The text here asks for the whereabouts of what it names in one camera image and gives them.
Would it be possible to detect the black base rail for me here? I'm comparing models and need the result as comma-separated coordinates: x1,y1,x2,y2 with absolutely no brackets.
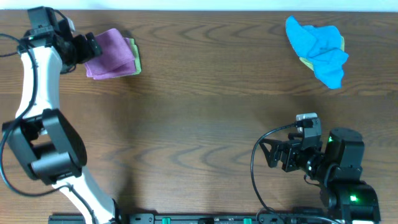
48,213,327,224

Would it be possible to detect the right black cable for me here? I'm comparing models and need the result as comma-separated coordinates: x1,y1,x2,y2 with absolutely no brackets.
249,123,343,224

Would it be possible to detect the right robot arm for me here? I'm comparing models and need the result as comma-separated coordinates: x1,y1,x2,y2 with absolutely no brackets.
255,126,381,223

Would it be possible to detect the purple microfiber cloth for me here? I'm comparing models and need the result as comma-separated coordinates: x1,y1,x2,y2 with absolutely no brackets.
85,29,133,75

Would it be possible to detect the folded green cloth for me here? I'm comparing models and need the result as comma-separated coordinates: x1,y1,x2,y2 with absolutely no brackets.
129,39,142,75

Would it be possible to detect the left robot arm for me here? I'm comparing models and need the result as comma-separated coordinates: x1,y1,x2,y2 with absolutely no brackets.
1,28,125,223

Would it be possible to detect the folded purple cloth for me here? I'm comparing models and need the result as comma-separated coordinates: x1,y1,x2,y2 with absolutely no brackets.
86,37,136,80

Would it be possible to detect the green cloth under blue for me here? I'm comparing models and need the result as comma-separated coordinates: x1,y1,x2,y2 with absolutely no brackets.
299,36,345,71

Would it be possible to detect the crumpled blue cloth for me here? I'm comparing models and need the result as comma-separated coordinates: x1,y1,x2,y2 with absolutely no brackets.
285,16,349,90

